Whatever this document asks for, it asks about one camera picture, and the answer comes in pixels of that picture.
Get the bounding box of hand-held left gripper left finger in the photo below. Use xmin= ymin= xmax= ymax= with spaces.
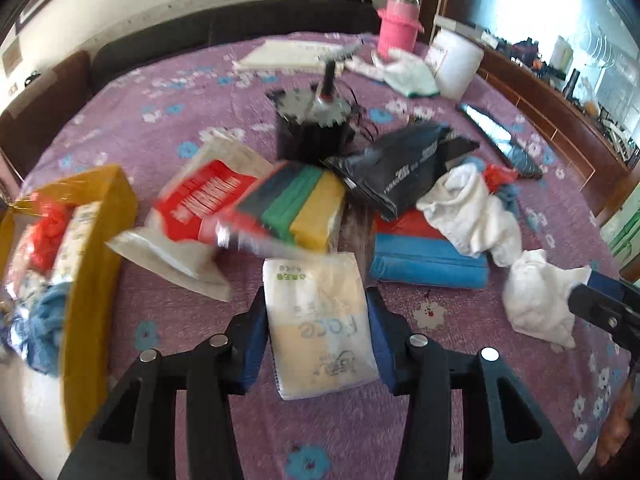
xmin=57 ymin=287 xmax=271 ymax=480

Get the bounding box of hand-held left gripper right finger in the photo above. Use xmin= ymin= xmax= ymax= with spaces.
xmin=365 ymin=287 xmax=583 ymax=480

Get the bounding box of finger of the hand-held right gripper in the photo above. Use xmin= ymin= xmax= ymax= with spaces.
xmin=567 ymin=270 xmax=640 ymax=357

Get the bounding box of white face tissue pack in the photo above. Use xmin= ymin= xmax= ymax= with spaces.
xmin=262 ymin=252 xmax=381 ymax=401

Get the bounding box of white cloth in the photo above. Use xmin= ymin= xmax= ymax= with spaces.
xmin=501 ymin=248 xmax=594 ymax=351

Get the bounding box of bagged multicolour sponge pack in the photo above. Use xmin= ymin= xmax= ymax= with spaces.
xmin=215 ymin=160 xmax=349 ymax=257

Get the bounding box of red white rice bag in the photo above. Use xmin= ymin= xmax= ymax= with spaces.
xmin=107 ymin=140 xmax=281 ymax=304

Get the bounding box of yellow cardboard box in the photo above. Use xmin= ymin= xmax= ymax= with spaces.
xmin=0 ymin=164 xmax=139 ymax=448

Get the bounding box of blue knitted cloth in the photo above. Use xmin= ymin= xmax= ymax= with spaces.
xmin=20 ymin=280 xmax=77 ymax=377

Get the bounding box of green rack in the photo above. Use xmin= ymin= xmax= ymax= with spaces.
xmin=600 ymin=200 xmax=640 ymax=272

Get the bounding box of folded blue towel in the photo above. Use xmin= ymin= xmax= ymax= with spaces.
xmin=369 ymin=232 xmax=491 ymax=290

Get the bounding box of folded red cloth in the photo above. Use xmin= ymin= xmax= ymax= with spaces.
xmin=375 ymin=207 xmax=451 ymax=241

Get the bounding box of light blue cloth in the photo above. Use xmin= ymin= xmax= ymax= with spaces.
xmin=462 ymin=157 xmax=524 ymax=222

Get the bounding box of white towel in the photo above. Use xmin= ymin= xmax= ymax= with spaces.
xmin=416 ymin=162 xmax=524 ymax=269

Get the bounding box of small red plastic bag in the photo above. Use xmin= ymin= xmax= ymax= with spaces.
xmin=482 ymin=164 xmax=521 ymax=194

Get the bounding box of black plastic bag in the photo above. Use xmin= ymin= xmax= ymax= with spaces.
xmin=322 ymin=122 xmax=481 ymax=222

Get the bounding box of wooden sideboard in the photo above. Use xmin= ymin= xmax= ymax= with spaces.
xmin=477 ymin=47 xmax=640 ymax=226

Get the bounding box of black motor with shaft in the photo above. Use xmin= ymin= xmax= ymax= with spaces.
xmin=265 ymin=60 xmax=359 ymax=164

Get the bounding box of purple floral tablecloth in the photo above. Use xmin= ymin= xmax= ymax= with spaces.
xmin=20 ymin=30 xmax=632 ymax=480

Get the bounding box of white work glove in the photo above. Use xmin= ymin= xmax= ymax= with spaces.
xmin=345 ymin=49 xmax=441 ymax=99

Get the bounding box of white plastic bucket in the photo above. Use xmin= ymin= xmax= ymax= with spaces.
xmin=425 ymin=15 xmax=486 ymax=101

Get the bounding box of stack of white papers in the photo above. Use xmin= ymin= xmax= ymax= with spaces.
xmin=232 ymin=37 xmax=364 ymax=74

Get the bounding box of black sofa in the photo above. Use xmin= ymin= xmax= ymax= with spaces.
xmin=90 ymin=0 xmax=386 ymax=94

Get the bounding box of pink thermos bottle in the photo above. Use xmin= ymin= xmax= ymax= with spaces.
xmin=376 ymin=0 xmax=426 ymax=59

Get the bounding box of brown upholstered chair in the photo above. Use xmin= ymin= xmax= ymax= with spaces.
xmin=0 ymin=50 xmax=94 ymax=181

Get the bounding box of small framed wall picture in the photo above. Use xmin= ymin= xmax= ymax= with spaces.
xmin=1 ymin=35 xmax=24 ymax=79

